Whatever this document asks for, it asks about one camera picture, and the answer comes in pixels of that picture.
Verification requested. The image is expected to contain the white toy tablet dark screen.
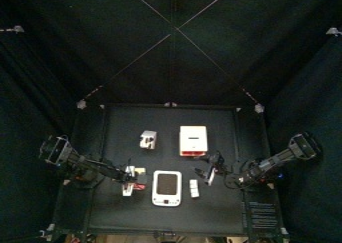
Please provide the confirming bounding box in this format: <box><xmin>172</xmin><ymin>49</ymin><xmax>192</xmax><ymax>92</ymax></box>
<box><xmin>151</xmin><ymin>169</ymin><xmax>184</xmax><ymax>208</ymax></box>

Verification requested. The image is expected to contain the small white rectangular block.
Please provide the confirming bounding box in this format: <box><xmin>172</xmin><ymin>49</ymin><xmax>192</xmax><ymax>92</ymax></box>
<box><xmin>188</xmin><ymin>178</ymin><xmax>200</xmax><ymax>199</ymax></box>

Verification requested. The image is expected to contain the toy sushi roll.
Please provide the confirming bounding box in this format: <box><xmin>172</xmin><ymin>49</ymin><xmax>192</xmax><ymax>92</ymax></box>
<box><xmin>133</xmin><ymin>167</ymin><xmax>148</xmax><ymax>191</ymax></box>

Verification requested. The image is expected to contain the thin diagonal frame string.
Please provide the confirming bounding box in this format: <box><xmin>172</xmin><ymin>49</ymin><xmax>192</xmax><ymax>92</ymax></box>
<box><xmin>81</xmin><ymin>0</ymin><xmax>236</xmax><ymax>101</ymax></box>
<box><xmin>124</xmin><ymin>0</ymin><xmax>260</xmax><ymax>105</ymax></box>

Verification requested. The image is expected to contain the white and red toy box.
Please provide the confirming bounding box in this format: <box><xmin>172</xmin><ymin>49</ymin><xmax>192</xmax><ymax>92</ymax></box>
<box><xmin>177</xmin><ymin>125</ymin><xmax>210</xmax><ymax>158</ymax></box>

